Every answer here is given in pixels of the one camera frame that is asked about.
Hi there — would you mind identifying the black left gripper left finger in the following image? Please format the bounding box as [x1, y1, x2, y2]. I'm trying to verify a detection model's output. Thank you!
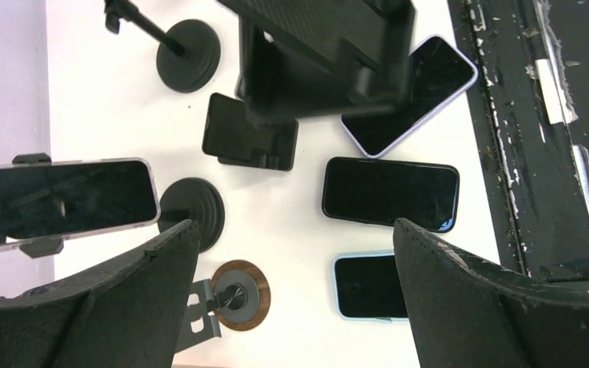
[0, 220, 199, 367]

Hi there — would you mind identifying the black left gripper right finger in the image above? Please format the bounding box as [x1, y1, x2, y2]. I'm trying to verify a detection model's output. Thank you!
[393, 218, 589, 367]

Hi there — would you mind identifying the light blue cased phone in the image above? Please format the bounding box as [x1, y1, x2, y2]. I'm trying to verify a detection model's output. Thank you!
[331, 251, 409, 323]

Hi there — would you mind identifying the wood base phone stand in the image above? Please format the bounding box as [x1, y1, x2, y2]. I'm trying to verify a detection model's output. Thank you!
[176, 260, 271, 353]

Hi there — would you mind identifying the black cased phone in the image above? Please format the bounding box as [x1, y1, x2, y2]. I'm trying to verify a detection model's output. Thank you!
[321, 156, 459, 233]

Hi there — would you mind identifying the lilac cased phone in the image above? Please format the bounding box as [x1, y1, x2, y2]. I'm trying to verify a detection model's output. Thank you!
[341, 34, 479, 159]

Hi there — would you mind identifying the black folding phone stand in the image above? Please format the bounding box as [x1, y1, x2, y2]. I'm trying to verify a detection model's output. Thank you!
[225, 0, 416, 123]

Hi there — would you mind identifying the black round base phone stand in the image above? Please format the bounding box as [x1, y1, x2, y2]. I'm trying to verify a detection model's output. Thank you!
[12, 153, 225, 258]

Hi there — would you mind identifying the clear cased phone on stand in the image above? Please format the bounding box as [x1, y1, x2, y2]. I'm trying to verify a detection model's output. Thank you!
[0, 158, 160, 250]

